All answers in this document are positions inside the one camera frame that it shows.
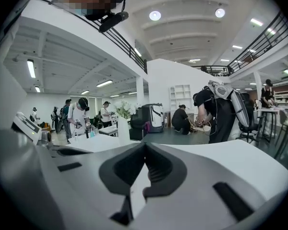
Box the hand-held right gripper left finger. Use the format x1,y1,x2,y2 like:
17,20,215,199
0,126,147,230

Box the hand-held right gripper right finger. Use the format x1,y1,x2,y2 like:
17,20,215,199
133,139,288,230

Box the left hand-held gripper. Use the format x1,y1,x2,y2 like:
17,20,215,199
11,111,53,148

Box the wicker chair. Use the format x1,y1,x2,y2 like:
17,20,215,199
189,114,212,133

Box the black office chair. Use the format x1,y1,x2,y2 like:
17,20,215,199
237,93,261,143

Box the ceiling tube light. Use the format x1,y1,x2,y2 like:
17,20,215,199
26,59,36,79

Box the white table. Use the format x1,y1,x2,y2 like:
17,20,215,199
68,135,144,153

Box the grey backpack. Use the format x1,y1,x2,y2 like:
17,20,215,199
207,80,250,127

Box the black and white wheeled case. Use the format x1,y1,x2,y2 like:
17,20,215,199
147,103,165,133

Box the white shelf unit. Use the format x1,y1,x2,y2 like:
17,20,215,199
169,84,192,127

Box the white vase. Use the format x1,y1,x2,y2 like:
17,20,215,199
117,115,131,146

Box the white flowers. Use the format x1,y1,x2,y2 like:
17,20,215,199
112,101,139,119

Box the black balcony railing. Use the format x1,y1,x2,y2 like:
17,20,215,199
192,11,288,78
33,0,148,74

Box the black head-worn camera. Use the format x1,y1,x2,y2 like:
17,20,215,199
83,0,130,33

